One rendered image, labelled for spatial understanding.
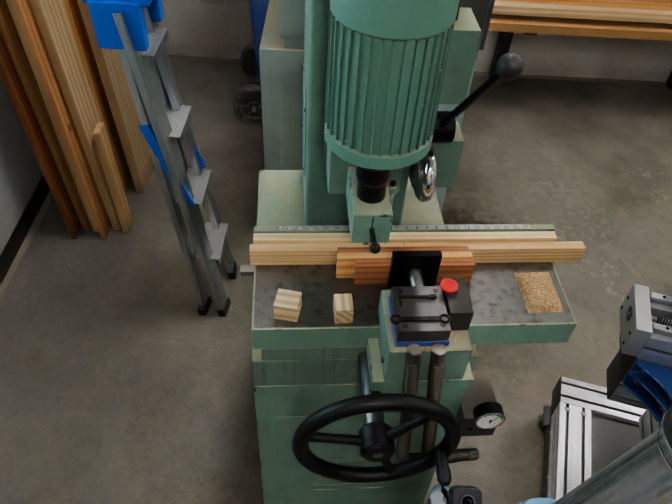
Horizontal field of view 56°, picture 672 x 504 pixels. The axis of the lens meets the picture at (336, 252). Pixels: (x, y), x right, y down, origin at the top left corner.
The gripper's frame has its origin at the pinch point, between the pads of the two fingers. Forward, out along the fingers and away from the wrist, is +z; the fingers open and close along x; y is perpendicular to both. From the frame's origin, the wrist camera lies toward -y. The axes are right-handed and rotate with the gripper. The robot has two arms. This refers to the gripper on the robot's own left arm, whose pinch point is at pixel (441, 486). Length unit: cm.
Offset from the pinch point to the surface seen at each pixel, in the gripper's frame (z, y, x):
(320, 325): 14.3, -22.7, -21.6
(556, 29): 197, -93, 87
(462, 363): 4.5, -21.0, 2.1
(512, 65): -9, -69, -1
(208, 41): 271, -79, -74
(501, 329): 14.6, -23.3, 11.9
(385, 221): 15.9, -42.2, -11.4
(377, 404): -4.7, -17.9, -13.4
